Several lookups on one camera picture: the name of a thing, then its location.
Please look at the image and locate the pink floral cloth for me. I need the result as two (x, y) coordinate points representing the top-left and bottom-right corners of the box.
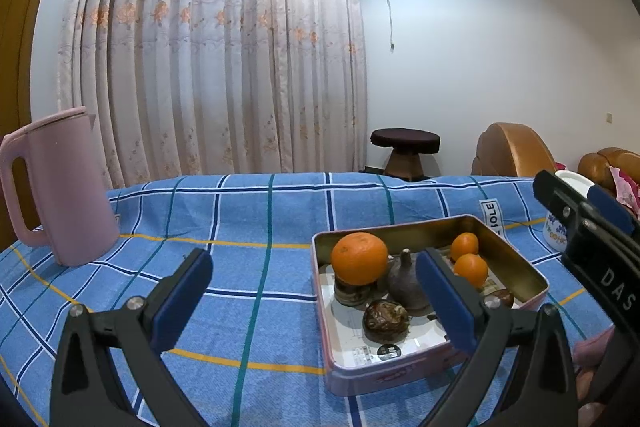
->
(615, 167), (640, 214)

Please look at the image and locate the floral beige curtain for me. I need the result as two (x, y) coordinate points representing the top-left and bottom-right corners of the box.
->
(56, 0), (368, 190)

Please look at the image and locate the pink metal tin box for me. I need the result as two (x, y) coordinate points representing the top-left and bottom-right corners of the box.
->
(311, 214), (551, 397)

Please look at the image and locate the large orange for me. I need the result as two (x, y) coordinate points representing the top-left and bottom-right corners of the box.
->
(330, 232), (389, 286)

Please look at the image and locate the tan leather armchair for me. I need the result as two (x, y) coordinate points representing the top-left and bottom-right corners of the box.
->
(471, 123), (557, 178)

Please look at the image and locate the round dark wicker stool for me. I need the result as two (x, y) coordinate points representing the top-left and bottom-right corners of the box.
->
(370, 128), (441, 182)

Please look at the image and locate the pink kettle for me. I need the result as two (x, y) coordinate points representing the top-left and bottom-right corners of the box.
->
(0, 106), (121, 267)

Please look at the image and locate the wooden door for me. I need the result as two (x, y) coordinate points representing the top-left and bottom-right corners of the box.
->
(0, 0), (56, 253)

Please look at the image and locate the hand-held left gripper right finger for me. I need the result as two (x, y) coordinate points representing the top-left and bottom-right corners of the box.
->
(415, 248), (581, 427)

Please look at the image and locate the blue plaid blanket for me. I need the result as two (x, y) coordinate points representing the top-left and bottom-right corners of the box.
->
(0, 173), (621, 427)

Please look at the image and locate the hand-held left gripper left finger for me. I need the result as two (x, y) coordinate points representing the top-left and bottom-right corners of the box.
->
(50, 248), (215, 427)

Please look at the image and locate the small orange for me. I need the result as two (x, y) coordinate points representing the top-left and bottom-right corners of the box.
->
(453, 253), (489, 288)
(450, 232), (480, 263)

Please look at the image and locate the white cup blue flower print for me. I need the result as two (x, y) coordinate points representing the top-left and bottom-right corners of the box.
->
(542, 170), (596, 253)

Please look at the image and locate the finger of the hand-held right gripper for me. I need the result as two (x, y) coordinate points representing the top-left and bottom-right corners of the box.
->
(587, 183), (640, 248)
(532, 169), (593, 233)

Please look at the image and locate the brown mushroom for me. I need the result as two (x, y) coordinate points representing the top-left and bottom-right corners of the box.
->
(387, 248), (433, 313)

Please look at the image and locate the person's right hand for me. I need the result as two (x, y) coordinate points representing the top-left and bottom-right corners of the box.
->
(575, 364), (608, 423)

